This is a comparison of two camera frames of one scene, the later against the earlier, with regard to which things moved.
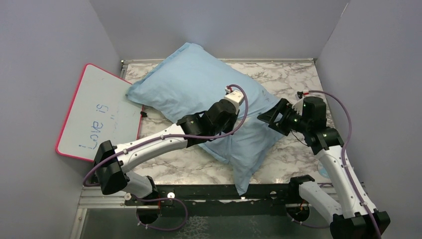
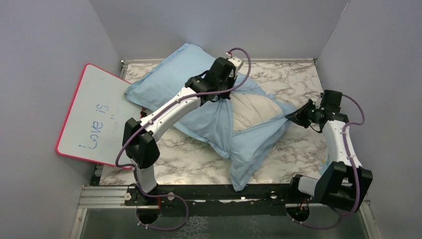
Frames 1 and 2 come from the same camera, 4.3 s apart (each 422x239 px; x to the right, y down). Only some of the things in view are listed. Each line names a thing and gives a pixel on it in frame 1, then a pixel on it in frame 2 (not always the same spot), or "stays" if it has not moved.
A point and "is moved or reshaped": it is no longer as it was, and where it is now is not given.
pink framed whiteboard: [100, 111] stays
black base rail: [217, 200] stays
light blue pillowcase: [186, 80] is moved or reshaped
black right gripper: [285, 107] to [298, 117]
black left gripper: [233, 119] to [231, 78]
